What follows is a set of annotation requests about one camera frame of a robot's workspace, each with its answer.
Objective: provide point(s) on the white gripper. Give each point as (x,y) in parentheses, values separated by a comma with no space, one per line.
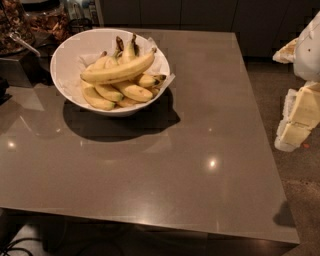
(308,50)

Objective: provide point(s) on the long yellow banana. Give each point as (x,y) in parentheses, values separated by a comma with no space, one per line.
(121,72)

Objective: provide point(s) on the white paper bowl liner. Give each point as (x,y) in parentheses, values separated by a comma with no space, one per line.
(133,75)

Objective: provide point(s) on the small right yellow banana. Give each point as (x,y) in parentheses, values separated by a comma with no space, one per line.
(146,80)

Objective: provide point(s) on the centre right yellow banana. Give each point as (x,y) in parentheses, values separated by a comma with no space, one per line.
(133,91)

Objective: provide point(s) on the upright rear yellow banana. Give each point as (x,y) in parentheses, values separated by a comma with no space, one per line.
(129,51)

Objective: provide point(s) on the bottom yellow banana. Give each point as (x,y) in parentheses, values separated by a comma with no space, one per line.
(128,102)

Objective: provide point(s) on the middle lower yellow banana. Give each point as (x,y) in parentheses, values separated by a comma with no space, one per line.
(109,92)

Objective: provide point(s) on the rear left yellow banana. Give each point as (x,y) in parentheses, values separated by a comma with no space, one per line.
(105,61)

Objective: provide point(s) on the front left yellow banana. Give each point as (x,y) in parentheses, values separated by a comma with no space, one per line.
(94,98)

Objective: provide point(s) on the white ceramic bowl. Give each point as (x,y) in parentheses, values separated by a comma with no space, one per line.
(74,55)

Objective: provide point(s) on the glass jar with snacks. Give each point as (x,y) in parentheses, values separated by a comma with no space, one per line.
(48,16)

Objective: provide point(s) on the glass jar with nuts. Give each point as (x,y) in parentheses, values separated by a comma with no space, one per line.
(13,20)

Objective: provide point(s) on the metal scoop handle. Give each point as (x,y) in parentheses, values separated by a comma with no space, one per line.
(17,38)

